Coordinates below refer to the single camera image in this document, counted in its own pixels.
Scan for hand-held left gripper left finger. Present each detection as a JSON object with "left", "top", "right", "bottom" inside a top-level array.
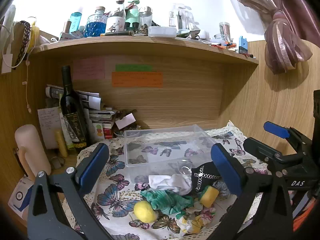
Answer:
[{"left": 27, "top": 143, "right": 118, "bottom": 240}]

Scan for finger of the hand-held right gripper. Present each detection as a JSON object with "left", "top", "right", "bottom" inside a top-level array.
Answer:
[
  {"left": 243, "top": 137, "right": 288, "bottom": 173},
  {"left": 263, "top": 121, "right": 313, "bottom": 156}
]

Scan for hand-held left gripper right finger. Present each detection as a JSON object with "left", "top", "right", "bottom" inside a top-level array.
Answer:
[{"left": 211, "top": 143, "right": 293, "bottom": 240}]

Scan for black cloth with chain cross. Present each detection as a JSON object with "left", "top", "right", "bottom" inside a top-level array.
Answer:
[{"left": 191, "top": 162, "right": 223, "bottom": 193}]

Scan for grey knitted cloth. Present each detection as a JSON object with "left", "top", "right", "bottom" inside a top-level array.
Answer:
[{"left": 212, "top": 180, "right": 231, "bottom": 197}]

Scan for yellow green sponge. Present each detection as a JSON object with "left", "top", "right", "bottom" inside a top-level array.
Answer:
[{"left": 199, "top": 185, "right": 220, "bottom": 208}]

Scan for clear plastic box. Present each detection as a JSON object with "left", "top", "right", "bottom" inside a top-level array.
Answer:
[{"left": 124, "top": 124, "right": 221, "bottom": 174}]

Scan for white sock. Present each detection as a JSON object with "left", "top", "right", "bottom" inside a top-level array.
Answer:
[{"left": 148, "top": 173, "right": 193, "bottom": 196}]

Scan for white floral cloth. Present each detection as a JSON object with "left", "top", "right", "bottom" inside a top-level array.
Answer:
[{"left": 175, "top": 201, "right": 217, "bottom": 234}]

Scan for green patterned cloth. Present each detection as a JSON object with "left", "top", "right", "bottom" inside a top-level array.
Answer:
[{"left": 140, "top": 189, "right": 194, "bottom": 216}]

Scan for yellow soft ball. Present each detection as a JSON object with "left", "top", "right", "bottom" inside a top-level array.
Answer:
[{"left": 134, "top": 201, "right": 158, "bottom": 223}]

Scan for white box with coloured dots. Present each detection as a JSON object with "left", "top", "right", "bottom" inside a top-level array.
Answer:
[{"left": 91, "top": 122, "right": 106, "bottom": 141}]

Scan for yellow tube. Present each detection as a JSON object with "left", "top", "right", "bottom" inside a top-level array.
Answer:
[{"left": 55, "top": 129, "right": 69, "bottom": 158}]

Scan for clear plastic wrapper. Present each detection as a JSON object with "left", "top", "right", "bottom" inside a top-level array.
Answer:
[{"left": 177, "top": 158, "right": 193, "bottom": 176}]

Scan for orange striped cloth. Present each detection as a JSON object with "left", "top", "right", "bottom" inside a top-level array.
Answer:
[{"left": 292, "top": 194, "right": 320, "bottom": 227}]

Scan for butterfly print tablecloth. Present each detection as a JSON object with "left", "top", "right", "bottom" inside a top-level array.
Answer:
[{"left": 75, "top": 121, "right": 271, "bottom": 240}]

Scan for stack of booklets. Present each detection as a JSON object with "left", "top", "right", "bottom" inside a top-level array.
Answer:
[{"left": 84, "top": 105, "right": 118, "bottom": 130}]

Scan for small pink sticky note pad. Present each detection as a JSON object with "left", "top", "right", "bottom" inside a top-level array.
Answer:
[{"left": 115, "top": 112, "right": 137, "bottom": 130}]

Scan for white handwritten note sheet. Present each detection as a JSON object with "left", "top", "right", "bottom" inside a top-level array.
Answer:
[{"left": 37, "top": 107, "right": 63, "bottom": 149}]

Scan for dark wine bottle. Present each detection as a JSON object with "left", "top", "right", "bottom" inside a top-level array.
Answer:
[{"left": 60, "top": 65, "right": 88, "bottom": 151}]

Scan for folded newspapers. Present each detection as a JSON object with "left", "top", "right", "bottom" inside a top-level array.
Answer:
[{"left": 45, "top": 84, "right": 103, "bottom": 111}]

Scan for white and blue box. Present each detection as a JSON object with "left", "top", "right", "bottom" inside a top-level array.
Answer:
[{"left": 7, "top": 176, "right": 34, "bottom": 217}]

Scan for blue plastic block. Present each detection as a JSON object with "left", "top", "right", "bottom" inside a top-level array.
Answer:
[{"left": 238, "top": 36, "right": 248, "bottom": 54}]

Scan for pink curtain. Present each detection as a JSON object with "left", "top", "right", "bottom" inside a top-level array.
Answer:
[{"left": 221, "top": 0, "right": 320, "bottom": 75}]

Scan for orange paper note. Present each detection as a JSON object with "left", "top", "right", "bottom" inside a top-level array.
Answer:
[{"left": 111, "top": 71, "right": 164, "bottom": 88}]

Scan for pink paper note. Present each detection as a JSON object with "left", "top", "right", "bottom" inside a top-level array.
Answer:
[{"left": 73, "top": 57, "right": 106, "bottom": 81}]

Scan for green paper note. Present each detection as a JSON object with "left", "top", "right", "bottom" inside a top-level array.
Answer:
[{"left": 115, "top": 64, "right": 153, "bottom": 72}]

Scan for glass jar with pink sticks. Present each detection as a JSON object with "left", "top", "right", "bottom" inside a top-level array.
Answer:
[{"left": 219, "top": 22, "right": 232, "bottom": 41}]

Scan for wooden shelf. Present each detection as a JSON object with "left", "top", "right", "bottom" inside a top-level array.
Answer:
[{"left": 29, "top": 34, "right": 259, "bottom": 66}]

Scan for white hanging tag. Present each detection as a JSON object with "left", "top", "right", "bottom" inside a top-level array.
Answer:
[{"left": 1, "top": 53, "right": 13, "bottom": 74}]

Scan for dark brown pen case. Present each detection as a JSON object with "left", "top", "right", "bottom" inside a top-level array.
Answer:
[{"left": 101, "top": 30, "right": 136, "bottom": 36}]

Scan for glass bottle with blue liquid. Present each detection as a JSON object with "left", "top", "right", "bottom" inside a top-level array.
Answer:
[{"left": 85, "top": 6, "right": 108, "bottom": 38}]

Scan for brown card with black lace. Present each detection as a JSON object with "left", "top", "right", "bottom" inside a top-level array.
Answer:
[{"left": 12, "top": 21, "right": 32, "bottom": 67}]

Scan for yellow hanging item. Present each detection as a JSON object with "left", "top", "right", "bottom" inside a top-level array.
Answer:
[{"left": 28, "top": 17, "right": 41, "bottom": 53}]

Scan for teal plastic bottle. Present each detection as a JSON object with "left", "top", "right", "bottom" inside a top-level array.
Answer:
[{"left": 69, "top": 12, "right": 83, "bottom": 34}]

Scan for clear acrylic organizer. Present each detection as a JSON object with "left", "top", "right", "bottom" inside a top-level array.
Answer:
[{"left": 170, "top": 3, "right": 196, "bottom": 31}]

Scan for tall clear labelled bottle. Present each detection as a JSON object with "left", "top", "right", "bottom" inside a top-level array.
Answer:
[{"left": 106, "top": 0, "right": 126, "bottom": 33}]

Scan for white plastic container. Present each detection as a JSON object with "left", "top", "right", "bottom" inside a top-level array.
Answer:
[{"left": 148, "top": 26, "right": 177, "bottom": 38}]

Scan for mint green pump bottle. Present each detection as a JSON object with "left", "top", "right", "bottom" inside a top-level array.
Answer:
[{"left": 125, "top": 0, "right": 140, "bottom": 29}]

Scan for glass jar with silver lid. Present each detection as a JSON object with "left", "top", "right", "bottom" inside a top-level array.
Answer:
[{"left": 139, "top": 6, "right": 153, "bottom": 27}]

